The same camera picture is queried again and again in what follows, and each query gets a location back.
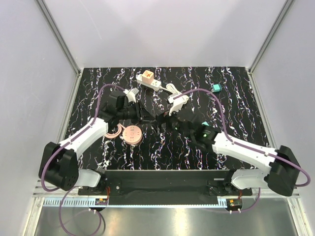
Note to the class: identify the right aluminium frame post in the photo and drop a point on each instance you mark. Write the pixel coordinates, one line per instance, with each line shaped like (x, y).
(272, 32)

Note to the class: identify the white slotted cable duct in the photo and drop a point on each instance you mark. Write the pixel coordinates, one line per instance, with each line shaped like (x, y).
(75, 202)

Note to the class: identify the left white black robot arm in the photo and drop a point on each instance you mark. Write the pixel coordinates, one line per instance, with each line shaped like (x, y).
(59, 168)

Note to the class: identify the aluminium frame post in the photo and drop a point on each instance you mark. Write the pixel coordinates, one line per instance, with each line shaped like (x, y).
(58, 36)
(272, 32)

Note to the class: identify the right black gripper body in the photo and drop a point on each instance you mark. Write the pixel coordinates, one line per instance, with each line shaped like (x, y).
(171, 121)

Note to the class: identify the white power strip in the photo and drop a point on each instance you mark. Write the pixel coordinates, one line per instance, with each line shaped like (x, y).
(155, 85)

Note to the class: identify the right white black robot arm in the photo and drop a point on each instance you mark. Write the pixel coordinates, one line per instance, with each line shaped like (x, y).
(276, 169)

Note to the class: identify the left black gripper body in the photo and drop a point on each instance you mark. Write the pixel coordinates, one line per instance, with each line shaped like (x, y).
(139, 109)

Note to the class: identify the left aluminium frame post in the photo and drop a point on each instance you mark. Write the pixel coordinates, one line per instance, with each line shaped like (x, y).
(58, 36)

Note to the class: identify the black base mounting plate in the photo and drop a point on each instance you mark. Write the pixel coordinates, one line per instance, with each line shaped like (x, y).
(170, 187)

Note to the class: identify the pink round power socket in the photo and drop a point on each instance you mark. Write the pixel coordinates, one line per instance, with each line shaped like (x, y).
(132, 135)

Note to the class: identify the pink cube plug adapter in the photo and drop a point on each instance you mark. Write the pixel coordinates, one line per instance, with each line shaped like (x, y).
(147, 77)

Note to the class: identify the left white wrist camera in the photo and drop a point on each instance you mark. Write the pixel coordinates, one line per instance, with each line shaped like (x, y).
(131, 94)

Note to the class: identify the black marbled table mat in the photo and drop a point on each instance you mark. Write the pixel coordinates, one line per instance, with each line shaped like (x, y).
(234, 107)

